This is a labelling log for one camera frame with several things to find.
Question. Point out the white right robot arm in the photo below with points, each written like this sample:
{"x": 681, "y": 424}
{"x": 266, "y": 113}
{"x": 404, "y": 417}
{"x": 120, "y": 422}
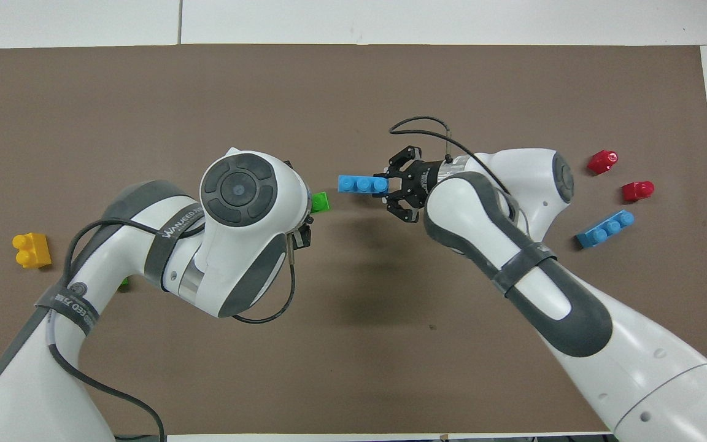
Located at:
{"x": 636, "y": 368}

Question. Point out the red small toy block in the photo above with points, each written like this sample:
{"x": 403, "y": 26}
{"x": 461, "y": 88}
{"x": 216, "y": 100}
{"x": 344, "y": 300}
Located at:
{"x": 602, "y": 162}
{"x": 637, "y": 191}

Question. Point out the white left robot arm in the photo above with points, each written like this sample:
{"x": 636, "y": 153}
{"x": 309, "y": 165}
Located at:
{"x": 22, "y": 393}

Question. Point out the yellow two-stud toy block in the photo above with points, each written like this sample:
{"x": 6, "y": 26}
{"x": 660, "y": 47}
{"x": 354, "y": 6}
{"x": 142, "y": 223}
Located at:
{"x": 32, "y": 250}

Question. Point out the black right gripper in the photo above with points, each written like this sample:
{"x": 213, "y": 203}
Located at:
{"x": 422, "y": 181}

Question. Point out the blue three-stud toy block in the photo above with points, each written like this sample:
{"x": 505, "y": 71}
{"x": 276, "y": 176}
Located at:
{"x": 363, "y": 184}
{"x": 605, "y": 229}

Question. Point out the brown table mat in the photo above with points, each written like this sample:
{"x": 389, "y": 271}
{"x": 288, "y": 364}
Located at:
{"x": 206, "y": 98}

